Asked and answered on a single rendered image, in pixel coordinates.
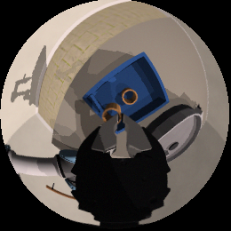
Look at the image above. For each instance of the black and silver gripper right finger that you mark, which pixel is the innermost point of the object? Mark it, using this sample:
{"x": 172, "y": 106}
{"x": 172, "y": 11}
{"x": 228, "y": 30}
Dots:
{"x": 140, "y": 140}

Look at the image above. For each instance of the bronze cylindrical sleeve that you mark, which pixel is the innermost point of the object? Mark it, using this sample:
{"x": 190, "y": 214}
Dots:
{"x": 131, "y": 100}
{"x": 111, "y": 106}

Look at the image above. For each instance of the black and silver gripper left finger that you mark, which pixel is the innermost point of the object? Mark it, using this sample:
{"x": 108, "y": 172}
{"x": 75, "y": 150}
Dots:
{"x": 101, "y": 140}

